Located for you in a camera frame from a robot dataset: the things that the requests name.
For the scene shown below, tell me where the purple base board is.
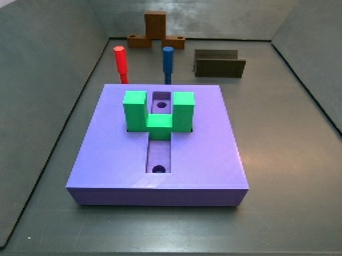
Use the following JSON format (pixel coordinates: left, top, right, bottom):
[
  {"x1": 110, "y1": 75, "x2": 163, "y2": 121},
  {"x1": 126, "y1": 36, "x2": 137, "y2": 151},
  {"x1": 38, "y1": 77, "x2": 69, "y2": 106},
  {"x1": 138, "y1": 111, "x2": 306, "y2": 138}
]
[{"x1": 67, "y1": 84, "x2": 249, "y2": 206}]

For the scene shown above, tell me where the red peg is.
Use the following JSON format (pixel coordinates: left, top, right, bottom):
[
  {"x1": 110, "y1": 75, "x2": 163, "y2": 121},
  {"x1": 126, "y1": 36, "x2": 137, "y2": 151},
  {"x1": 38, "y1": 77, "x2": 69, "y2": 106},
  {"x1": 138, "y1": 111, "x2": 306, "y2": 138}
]
[{"x1": 114, "y1": 46, "x2": 129, "y2": 84}]

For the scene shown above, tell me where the blue peg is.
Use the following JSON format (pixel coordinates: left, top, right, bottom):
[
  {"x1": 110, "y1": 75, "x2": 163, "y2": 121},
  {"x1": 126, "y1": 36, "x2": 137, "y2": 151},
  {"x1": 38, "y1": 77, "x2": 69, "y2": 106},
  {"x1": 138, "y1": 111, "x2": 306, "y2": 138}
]
[{"x1": 163, "y1": 46, "x2": 174, "y2": 84}]

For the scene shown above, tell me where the black U-channel bracket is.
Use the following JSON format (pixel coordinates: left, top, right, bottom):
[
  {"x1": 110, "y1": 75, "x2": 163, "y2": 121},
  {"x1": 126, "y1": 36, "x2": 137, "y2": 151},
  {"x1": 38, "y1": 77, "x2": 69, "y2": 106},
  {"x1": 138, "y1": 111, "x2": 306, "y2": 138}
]
[{"x1": 194, "y1": 49, "x2": 246, "y2": 78}]

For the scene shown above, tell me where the brown T-shaped block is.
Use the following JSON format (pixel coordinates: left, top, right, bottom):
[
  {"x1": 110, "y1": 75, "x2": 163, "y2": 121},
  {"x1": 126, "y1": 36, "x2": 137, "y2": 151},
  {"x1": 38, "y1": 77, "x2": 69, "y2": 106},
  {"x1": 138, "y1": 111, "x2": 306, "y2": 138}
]
[{"x1": 127, "y1": 11, "x2": 186, "y2": 49}]

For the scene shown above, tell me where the green U-shaped block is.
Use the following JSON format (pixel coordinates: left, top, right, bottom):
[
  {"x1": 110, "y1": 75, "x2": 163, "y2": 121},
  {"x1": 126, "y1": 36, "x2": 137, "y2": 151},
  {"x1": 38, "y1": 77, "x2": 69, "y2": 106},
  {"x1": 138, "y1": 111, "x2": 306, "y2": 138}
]
[{"x1": 123, "y1": 91, "x2": 196, "y2": 141}]

